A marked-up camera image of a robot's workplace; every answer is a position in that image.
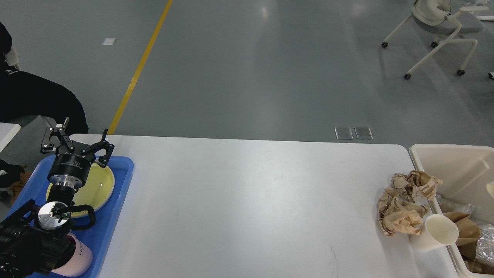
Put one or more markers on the beige plastic bin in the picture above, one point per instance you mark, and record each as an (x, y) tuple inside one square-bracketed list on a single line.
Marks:
[(465, 171)]

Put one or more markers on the white paper cup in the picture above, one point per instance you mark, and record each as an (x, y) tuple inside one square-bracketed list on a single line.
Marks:
[(490, 189), (437, 231)]

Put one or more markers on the right metal floor plate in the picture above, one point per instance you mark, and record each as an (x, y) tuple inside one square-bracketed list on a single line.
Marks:
[(363, 133)]

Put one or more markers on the metal floor plate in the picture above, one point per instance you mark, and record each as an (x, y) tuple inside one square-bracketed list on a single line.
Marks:
[(363, 133), (344, 133)]

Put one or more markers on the crumpled brown paper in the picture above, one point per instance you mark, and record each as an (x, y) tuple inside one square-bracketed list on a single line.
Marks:
[(398, 208)]

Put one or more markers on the brown paper bag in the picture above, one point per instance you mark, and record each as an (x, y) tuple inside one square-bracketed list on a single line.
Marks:
[(469, 233)]

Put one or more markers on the pink ribbed mug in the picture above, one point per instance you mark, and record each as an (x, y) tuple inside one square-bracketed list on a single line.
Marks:
[(75, 260)]

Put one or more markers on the white paper scrap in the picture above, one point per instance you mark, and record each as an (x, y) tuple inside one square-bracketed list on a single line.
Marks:
[(108, 41)]

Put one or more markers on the left metal floor plate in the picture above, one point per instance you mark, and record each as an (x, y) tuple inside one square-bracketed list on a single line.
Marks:
[(344, 133)]

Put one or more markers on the yellow plastic plate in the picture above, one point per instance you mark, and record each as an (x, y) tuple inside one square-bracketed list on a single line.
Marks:
[(96, 192)]

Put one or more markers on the person in black clothes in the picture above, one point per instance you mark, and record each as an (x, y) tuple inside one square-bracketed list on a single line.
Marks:
[(23, 94)]

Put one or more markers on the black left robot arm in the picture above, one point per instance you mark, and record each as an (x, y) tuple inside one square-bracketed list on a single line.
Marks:
[(33, 238)]

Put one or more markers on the blue plastic tray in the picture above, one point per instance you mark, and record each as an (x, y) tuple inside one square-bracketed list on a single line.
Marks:
[(98, 237)]

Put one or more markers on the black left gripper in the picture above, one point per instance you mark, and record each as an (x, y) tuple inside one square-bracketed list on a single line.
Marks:
[(69, 169)]

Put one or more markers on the wrapped package in bin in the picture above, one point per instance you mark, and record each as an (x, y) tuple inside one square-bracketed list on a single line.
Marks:
[(477, 267)]

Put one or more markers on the white office chair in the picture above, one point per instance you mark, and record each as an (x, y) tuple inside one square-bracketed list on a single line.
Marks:
[(448, 26)]

